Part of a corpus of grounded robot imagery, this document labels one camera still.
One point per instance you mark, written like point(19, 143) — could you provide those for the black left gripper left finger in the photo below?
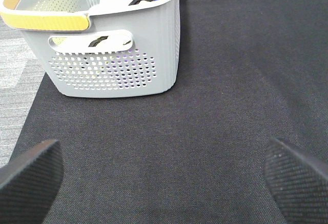
point(30, 183)

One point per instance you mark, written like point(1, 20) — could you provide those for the grey perforated plastic basket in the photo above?
point(131, 51)

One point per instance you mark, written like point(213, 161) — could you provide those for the yellow basket handle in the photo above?
point(42, 20)

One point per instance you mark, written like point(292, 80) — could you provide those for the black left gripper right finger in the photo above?
point(297, 181)

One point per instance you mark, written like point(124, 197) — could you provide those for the black table mat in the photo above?
point(249, 70)

